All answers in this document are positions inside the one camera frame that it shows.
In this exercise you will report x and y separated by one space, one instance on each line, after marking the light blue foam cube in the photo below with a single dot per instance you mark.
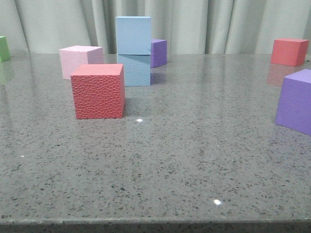
133 35

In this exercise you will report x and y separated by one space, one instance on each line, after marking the textured red foam cube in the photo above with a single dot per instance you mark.
98 91

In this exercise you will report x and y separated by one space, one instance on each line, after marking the purple foam cube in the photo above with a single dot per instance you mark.
158 52

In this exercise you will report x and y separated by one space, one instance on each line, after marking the pink foam cube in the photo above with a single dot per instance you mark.
72 57

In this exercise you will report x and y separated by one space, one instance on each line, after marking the large near purple cube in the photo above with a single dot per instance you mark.
294 107

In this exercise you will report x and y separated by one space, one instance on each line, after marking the orange-red foam cube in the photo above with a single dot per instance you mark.
289 51

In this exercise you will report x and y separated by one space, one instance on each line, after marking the grey-green curtain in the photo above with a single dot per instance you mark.
189 26

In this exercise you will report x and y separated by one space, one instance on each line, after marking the green foam cube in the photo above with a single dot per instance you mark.
4 51

